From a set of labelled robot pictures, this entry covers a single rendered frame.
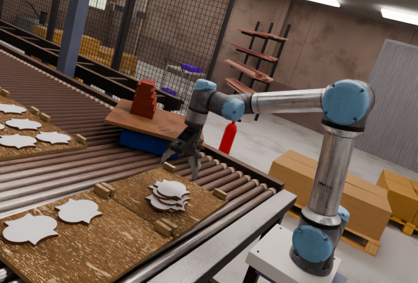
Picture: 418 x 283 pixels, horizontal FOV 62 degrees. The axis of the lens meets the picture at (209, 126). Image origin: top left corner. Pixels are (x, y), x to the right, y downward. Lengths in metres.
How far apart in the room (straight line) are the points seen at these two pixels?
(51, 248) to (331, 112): 0.80
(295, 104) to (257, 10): 9.48
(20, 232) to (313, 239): 0.79
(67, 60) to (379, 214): 3.17
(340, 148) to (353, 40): 8.74
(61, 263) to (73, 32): 2.16
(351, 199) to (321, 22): 6.78
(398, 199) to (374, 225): 1.11
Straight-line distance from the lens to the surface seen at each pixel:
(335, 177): 1.04
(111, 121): 1.71
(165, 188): 1.30
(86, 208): 1.16
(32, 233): 1.04
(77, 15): 2.88
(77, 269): 0.96
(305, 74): 9.86
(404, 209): 5.02
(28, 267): 0.96
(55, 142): 1.60
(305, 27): 10.03
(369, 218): 3.90
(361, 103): 0.97
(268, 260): 1.26
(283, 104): 1.19
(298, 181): 3.87
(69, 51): 2.90
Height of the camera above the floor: 1.55
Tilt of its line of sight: 14 degrees down
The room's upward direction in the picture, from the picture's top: 18 degrees clockwise
